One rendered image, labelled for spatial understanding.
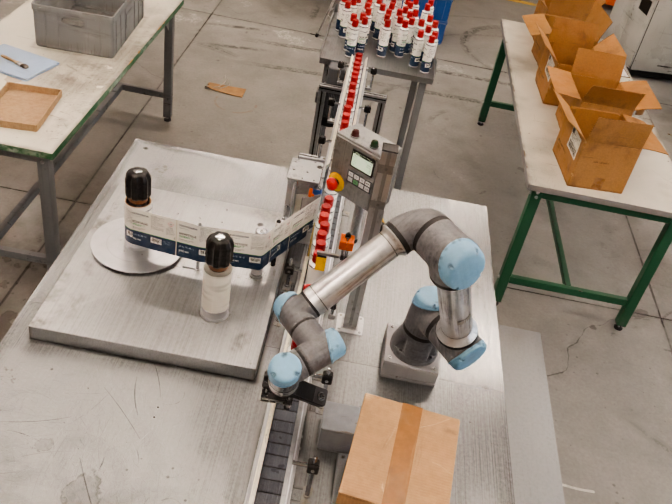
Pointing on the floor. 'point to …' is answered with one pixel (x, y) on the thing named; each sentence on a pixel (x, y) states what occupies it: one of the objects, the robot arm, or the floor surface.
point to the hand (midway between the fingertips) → (289, 399)
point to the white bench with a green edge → (75, 106)
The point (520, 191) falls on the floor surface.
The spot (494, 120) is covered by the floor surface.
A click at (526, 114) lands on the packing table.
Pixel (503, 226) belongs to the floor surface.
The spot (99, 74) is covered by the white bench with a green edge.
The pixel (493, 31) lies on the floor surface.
